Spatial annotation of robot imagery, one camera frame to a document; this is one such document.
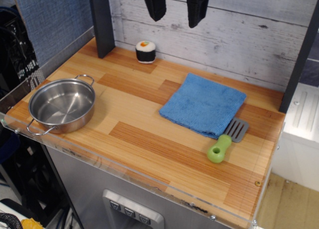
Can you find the plush sushi roll toy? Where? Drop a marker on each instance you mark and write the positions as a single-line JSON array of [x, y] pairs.
[[145, 52]]

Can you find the dark grey right post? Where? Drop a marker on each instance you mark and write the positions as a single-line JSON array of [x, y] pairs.
[[301, 60]]

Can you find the stainless steel pot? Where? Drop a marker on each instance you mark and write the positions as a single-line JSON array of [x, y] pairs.
[[62, 106]]

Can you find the black perforated crate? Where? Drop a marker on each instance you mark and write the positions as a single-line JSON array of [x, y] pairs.
[[17, 57]]

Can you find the dark grey post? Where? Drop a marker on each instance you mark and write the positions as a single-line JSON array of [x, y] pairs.
[[103, 27], [301, 60]]

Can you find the yellow black object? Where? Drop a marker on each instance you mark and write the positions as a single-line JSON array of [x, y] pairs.
[[31, 224]]

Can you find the clear acrylic table guard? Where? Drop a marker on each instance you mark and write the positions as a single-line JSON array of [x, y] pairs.
[[127, 134]]

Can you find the grey spatula green handle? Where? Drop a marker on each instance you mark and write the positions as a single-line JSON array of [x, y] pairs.
[[234, 132]]

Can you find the silver dispenser button panel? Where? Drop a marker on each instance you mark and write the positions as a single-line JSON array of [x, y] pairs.
[[130, 214]]

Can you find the dark grey left post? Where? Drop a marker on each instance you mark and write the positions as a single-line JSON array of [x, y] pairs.
[[103, 27]]

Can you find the white appliance top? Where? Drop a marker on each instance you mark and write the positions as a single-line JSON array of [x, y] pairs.
[[302, 118]]

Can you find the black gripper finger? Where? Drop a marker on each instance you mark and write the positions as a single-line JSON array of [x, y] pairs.
[[156, 8], [196, 11]]

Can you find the blue cloth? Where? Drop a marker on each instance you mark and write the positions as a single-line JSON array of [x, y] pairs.
[[203, 106]]

